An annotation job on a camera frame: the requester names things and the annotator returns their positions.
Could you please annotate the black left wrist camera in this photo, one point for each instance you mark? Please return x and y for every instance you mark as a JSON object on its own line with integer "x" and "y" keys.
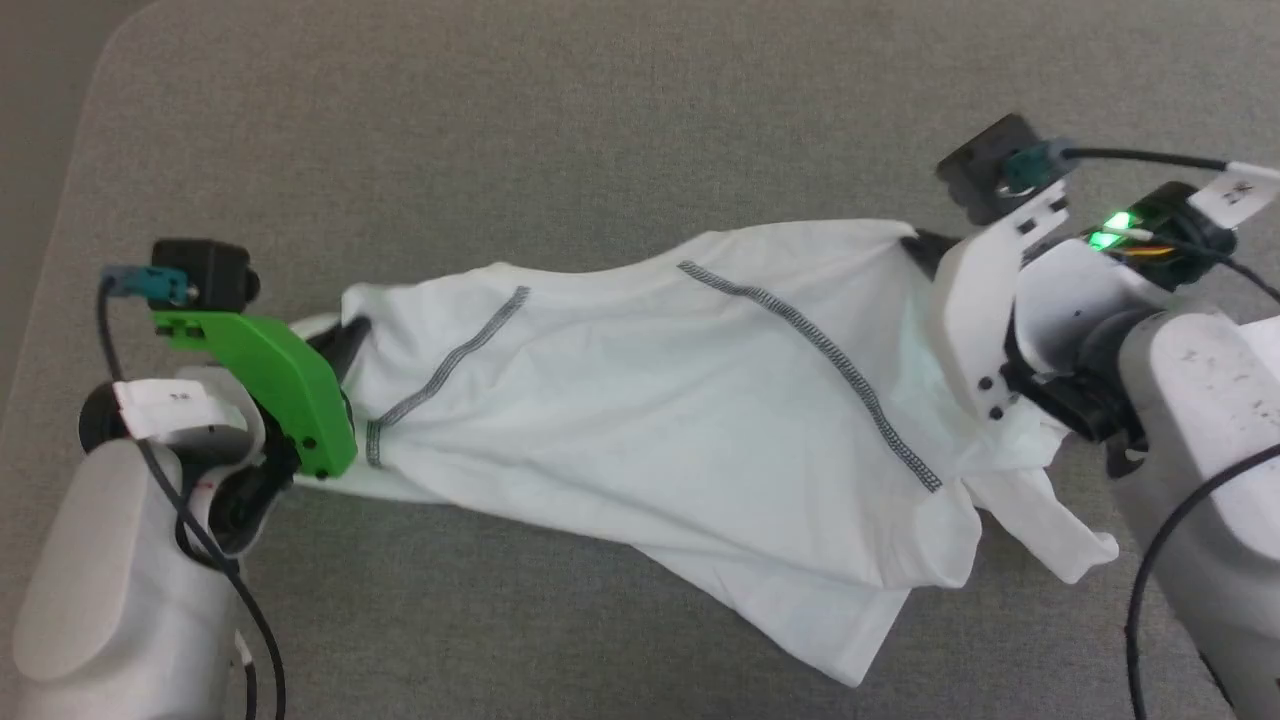
{"x": 215, "y": 275}

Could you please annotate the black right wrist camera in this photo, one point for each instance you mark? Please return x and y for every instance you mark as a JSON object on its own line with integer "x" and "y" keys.
{"x": 985, "y": 165}

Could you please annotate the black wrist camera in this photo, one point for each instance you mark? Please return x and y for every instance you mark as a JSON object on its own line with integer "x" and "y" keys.
{"x": 985, "y": 165}
{"x": 215, "y": 275}

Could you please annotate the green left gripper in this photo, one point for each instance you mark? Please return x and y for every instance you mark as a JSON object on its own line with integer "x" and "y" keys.
{"x": 280, "y": 380}

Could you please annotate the white shirt with grey stitching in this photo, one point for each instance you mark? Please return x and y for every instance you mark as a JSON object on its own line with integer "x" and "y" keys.
{"x": 650, "y": 420}

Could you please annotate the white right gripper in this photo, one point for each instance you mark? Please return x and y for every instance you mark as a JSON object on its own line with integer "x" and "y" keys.
{"x": 975, "y": 310}

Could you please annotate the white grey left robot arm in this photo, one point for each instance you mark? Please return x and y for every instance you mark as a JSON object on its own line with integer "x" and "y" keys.
{"x": 100, "y": 580}

